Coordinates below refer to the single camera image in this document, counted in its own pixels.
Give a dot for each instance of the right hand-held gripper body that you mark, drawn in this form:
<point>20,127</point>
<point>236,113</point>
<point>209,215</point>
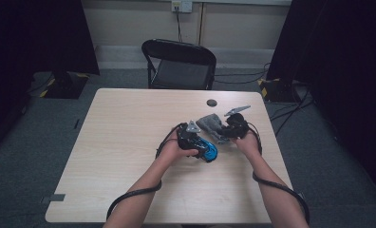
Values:
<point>236,126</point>

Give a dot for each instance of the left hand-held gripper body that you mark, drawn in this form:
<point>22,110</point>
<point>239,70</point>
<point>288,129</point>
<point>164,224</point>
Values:
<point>187,137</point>

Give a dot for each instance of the blue toy car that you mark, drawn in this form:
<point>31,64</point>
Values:
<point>212,153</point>

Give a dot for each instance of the grey cloth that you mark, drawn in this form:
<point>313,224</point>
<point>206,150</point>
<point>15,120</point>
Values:
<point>210,122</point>

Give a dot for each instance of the person's left hand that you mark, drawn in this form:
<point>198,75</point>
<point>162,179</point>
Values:
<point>176,152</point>

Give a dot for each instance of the person's right hand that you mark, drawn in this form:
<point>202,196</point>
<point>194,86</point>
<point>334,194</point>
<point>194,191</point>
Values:
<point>248,145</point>

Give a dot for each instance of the round grey table grommet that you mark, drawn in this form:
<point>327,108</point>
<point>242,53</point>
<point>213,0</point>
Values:
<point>211,103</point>

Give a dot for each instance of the black stand base yellow stripes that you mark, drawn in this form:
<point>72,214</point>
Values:
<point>278,91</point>
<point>65,87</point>

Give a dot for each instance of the black folding chair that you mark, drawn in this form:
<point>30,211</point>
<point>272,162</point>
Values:
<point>179,74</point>

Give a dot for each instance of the grey tape strip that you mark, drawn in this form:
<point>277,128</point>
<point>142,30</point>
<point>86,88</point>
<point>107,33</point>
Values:
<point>58,197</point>
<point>301,195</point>

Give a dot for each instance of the dark curtain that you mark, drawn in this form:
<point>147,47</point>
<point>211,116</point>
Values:
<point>350,63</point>
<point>34,31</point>

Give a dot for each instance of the thin vertical wall conduit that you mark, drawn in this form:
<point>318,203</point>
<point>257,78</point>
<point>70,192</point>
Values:
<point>201,22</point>

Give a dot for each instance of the white wall socket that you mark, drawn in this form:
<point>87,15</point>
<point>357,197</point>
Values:
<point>183,5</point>

